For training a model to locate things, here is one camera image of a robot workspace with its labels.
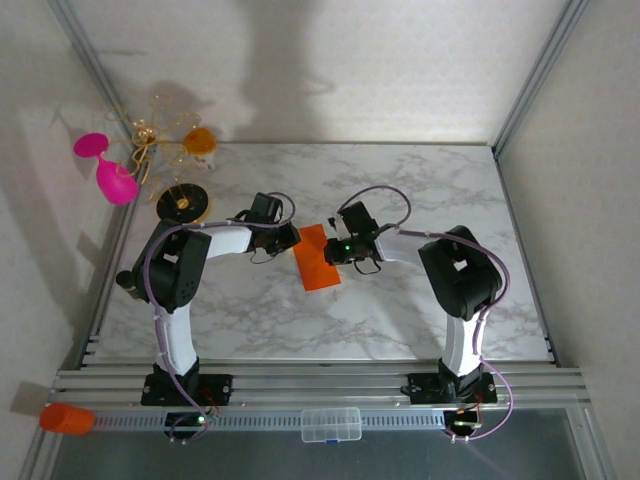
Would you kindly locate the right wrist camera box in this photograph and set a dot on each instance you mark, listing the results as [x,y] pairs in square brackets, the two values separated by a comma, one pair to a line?
[357,217]

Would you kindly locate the clear plastic organizer box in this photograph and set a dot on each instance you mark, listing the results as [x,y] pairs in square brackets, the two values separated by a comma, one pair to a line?
[331,425]

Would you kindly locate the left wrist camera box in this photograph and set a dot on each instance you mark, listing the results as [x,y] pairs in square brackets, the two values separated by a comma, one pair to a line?
[265,206]

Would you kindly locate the aluminium mounting rail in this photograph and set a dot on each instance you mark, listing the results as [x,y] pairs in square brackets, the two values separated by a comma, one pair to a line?
[320,385]

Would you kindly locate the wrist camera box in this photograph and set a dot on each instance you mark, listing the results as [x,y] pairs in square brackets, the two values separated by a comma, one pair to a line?
[357,217]
[265,206]

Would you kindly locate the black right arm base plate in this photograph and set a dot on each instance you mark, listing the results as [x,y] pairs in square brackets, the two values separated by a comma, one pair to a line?
[420,390]

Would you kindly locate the small black bottle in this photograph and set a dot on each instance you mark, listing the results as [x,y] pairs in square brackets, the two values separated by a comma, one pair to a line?
[126,281]

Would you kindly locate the aluminium frame post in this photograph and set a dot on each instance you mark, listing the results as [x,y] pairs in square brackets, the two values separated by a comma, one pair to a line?
[540,70]
[90,60]

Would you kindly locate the pink plastic wine glass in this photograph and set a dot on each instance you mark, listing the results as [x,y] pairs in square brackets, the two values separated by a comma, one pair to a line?
[117,182]

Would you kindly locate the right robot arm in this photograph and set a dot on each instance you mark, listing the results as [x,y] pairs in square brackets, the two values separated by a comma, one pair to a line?
[465,345]

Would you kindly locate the orange paper sheet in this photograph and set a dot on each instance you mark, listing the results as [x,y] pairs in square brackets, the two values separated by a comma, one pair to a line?
[317,270]

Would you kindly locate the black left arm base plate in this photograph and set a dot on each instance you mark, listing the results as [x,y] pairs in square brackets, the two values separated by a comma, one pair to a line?
[220,390]

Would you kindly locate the orange plastic cup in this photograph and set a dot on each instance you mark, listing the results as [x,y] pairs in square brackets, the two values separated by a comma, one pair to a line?
[67,419]

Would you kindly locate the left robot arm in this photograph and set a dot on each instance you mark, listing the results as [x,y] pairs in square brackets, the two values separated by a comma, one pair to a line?
[175,340]

